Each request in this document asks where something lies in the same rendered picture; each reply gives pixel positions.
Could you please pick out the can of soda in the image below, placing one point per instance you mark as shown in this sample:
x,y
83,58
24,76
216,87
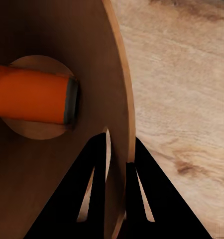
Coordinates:
x,y
37,96

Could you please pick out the trash can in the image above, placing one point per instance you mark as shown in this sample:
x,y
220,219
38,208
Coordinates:
x,y
79,39

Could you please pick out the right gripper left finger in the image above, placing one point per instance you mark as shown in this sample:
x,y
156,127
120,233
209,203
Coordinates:
x,y
57,220

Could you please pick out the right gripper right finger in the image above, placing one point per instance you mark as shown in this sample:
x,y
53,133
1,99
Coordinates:
x,y
173,217

